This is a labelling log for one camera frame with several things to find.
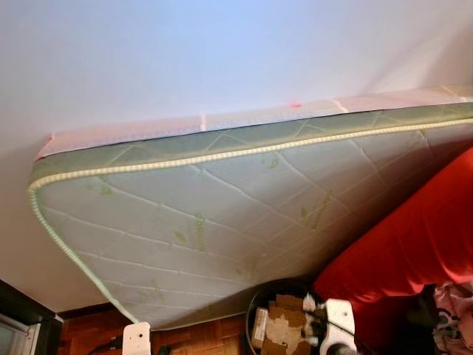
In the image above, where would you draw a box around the black round waste bin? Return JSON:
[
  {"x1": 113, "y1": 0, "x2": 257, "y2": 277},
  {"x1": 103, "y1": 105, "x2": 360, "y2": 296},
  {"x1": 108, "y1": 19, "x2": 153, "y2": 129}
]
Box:
[{"x1": 246, "y1": 280, "x2": 355, "y2": 355}]

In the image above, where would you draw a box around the pink cartoon print blanket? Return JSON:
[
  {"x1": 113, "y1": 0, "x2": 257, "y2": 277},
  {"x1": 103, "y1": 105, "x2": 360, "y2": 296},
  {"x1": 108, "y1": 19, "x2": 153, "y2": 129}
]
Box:
[{"x1": 432, "y1": 281, "x2": 473, "y2": 355}]

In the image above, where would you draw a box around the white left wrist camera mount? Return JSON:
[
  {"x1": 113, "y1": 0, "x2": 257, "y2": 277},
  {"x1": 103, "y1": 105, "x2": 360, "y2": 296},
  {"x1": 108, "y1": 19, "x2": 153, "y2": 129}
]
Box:
[{"x1": 122, "y1": 322, "x2": 152, "y2": 355}]

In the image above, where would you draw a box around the red covered mattress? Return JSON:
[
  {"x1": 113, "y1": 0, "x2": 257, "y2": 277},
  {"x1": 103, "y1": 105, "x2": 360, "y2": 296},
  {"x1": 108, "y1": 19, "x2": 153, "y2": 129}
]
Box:
[{"x1": 312, "y1": 146, "x2": 473, "y2": 348}]

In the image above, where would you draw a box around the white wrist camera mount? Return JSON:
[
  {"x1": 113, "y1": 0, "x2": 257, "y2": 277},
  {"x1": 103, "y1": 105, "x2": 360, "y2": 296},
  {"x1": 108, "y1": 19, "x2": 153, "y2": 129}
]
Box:
[
  {"x1": 122, "y1": 322, "x2": 152, "y2": 355},
  {"x1": 325, "y1": 298, "x2": 357, "y2": 354}
]

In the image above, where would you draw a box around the white paper packet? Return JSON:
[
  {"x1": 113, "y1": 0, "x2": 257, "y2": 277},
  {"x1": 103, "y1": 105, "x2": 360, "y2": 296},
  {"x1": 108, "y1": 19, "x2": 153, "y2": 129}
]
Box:
[{"x1": 251, "y1": 307, "x2": 268, "y2": 347}]

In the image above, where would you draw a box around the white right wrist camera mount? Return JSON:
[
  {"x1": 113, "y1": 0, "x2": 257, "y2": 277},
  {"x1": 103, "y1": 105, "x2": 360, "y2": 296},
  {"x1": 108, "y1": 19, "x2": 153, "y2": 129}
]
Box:
[{"x1": 325, "y1": 298, "x2": 357, "y2": 354}]

